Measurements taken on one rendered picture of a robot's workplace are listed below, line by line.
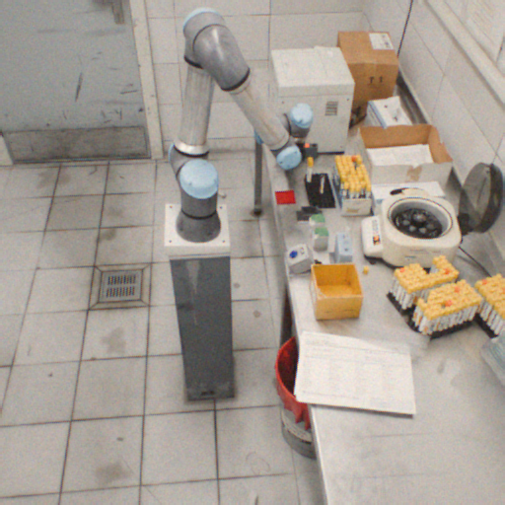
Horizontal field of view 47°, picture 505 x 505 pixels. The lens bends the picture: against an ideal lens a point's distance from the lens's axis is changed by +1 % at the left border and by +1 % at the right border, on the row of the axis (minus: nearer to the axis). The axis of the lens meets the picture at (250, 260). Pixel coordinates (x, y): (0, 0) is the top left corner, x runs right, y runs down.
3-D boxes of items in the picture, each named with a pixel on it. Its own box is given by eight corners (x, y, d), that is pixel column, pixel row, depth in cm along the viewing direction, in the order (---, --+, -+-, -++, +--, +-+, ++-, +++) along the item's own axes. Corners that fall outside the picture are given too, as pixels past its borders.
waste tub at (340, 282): (308, 287, 178) (311, 264, 170) (350, 284, 178) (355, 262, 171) (314, 321, 168) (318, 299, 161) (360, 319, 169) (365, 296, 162)
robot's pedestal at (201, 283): (187, 401, 248) (169, 258, 186) (187, 362, 262) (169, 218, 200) (234, 397, 250) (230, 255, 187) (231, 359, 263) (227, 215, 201)
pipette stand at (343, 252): (328, 254, 188) (331, 232, 180) (350, 254, 188) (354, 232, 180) (331, 276, 181) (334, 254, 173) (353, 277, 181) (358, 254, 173)
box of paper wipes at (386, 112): (366, 113, 247) (370, 86, 238) (392, 110, 249) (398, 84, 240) (383, 142, 232) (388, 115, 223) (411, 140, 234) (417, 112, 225)
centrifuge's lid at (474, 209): (479, 144, 174) (506, 148, 175) (448, 207, 192) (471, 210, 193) (495, 188, 159) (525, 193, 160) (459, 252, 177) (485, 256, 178)
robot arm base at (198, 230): (171, 240, 185) (170, 216, 179) (180, 209, 196) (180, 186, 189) (217, 246, 185) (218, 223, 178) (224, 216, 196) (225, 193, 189)
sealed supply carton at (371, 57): (333, 68, 276) (338, 29, 263) (382, 68, 275) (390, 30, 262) (337, 102, 254) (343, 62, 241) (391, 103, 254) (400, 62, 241)
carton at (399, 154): (351, 159, 224) (356, 125, 214) (424, 156, 226) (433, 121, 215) (365, 199, 207) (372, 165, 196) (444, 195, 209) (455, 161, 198)
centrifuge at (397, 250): (359, 218, 200) (364, 190, 191) (446, 223, 199) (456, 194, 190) (363, 268, 183) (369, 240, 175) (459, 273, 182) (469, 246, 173)
